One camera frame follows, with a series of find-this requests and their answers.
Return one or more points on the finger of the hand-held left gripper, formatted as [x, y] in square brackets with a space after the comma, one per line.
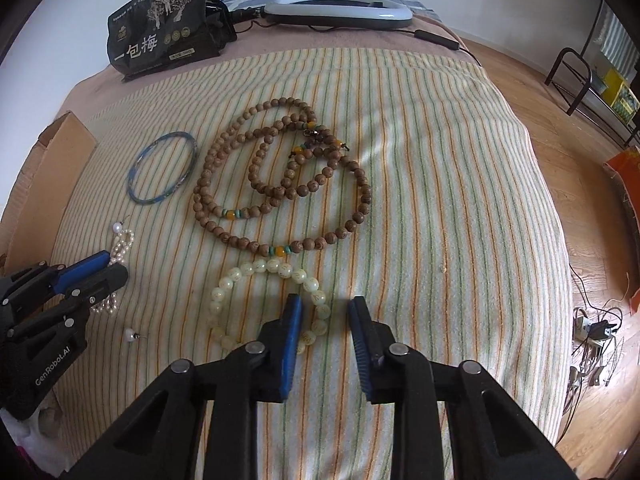
[82, 269]
[102, 282]

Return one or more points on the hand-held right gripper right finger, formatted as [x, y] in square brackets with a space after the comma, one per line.
[361, 345]

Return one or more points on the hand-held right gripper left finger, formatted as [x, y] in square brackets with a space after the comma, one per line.
[293, 345]

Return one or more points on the pearl earring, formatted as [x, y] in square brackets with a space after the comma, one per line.
[131, 335]
[117, 228]

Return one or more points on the blue bangle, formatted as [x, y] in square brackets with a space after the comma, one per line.
[131, 183]

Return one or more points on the cardboard box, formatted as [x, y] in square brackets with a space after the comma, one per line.
[30, 185]

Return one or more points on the striped blanket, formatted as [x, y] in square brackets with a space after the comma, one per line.
[440, 200]

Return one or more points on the power strip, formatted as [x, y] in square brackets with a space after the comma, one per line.
[595, 329]

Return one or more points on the black snack bag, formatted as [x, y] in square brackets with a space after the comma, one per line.
[160, 20]

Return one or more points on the pink bedsheet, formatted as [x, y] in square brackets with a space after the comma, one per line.
[320, 42]

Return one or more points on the orange box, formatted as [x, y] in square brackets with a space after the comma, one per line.
[627, 170]

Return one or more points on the black metal rack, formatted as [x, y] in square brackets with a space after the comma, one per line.
[575, 67]

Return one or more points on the yellow box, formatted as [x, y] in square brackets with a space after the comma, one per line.
[620, 92]

